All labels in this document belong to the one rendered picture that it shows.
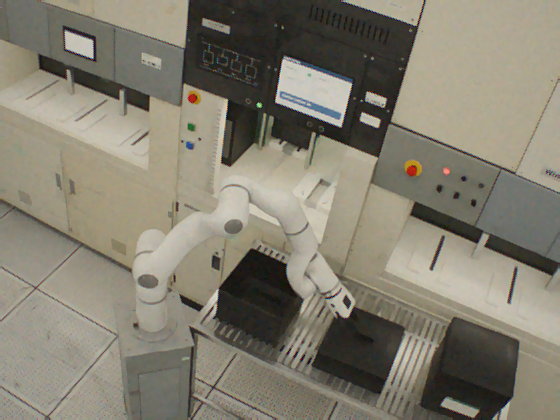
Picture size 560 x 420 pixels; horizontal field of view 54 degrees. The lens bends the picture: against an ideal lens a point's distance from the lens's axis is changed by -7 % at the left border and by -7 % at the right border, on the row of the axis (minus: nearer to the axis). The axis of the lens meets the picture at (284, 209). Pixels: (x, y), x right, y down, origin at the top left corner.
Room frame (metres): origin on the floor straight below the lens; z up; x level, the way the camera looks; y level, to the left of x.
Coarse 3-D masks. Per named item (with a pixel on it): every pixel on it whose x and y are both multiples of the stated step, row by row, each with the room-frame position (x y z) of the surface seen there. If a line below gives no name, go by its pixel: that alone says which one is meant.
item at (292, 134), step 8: (280, 120) 2.55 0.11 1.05; (272, 128) 2.56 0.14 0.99; (280, 128) 2.55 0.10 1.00; (288, 128) 2.54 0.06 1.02; (296, 128) 2.53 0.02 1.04; (280, 136) 2.55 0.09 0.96; (288, 136) 2.54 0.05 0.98; (296, 136) 2.52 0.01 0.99; (304, 136) 2.51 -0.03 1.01; (280, 144) 2.55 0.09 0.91; (296, 144) 2.52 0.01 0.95; (304, 144) 2.51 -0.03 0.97
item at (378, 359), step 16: (336, 320) 1.51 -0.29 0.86; (352, 320) 1.52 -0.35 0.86; (368, 320) 1.54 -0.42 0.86; (384, 320) 1.55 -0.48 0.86; (336, 336) 1.43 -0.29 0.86; (352, 336) 1.44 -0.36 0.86; (368, 336) 1.43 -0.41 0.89; (384, 336) 1.47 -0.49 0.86; (400, 336) 1.48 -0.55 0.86; (320, 352) 1.34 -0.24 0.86; (336, 352) 1.35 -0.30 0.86; (352, 352) 1.36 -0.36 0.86; (368, 352) 1.38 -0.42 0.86; (384, 352) 1.39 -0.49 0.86; (320, 368) 1.33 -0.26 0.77; (336, 368) 1.31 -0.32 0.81; (352, 368) 1.30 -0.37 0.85; (368, 368) 1.30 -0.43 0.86; (384, 368) 1.31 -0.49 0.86; (368, 384) 1.28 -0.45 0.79
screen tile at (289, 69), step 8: (288, 64) 2.00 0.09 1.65; (288, 72) 2.00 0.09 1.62; (296, 72) 1.99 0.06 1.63; (304, 72) 1.98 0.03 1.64; (312, 72) 1.97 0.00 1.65; (288, 80) 2.00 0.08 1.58; (312, 80) 1.97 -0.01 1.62; (288, 88) 2.00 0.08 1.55; (296, 88) 1.99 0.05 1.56; (304, 88) 1.98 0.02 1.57; (304, 96) 1.98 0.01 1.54
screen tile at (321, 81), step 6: (318, 78) 1.97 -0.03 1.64; (324, 78) 1.96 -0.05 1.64; (318, 84) 1.96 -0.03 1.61; (324, 84) 1.96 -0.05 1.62; (330, 84) 1.95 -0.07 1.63; (336, 84) 1.94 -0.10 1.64; (336, 90) 1.94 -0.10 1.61; (342, 90) 1.93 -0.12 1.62; (318, 96) 1.96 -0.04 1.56; (324, 96) 1.95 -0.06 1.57; (330, 96) 1.95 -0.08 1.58; (342, 96) 1.93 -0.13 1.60; (324, 102) 1.95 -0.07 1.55; (330, 102) 1.95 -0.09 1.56; (336, 102) 1.94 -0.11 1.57; (342, 102) 1.93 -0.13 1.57; (342, 108) 1.93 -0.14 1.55
